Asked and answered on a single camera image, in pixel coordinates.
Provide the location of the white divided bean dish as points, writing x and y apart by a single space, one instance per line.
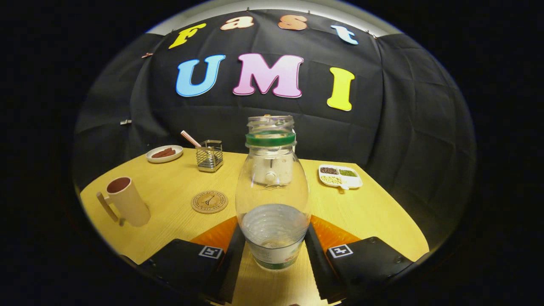
341 183

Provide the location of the wooden table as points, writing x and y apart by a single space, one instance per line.
170 229

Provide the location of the clear plastic juice bottle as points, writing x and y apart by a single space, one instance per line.
272 229

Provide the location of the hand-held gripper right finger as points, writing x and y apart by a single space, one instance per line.
319 267

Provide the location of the red striped straw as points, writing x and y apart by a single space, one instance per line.
189 137

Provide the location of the round wooden coaster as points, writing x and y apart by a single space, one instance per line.
209 202

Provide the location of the small white plate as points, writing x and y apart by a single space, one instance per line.
163 160

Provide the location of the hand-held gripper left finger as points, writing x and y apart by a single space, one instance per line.
231 272

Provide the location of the black backdrop cloth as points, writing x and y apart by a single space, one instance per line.
403 127

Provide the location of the red sausage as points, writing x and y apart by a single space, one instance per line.
169 154
160 153

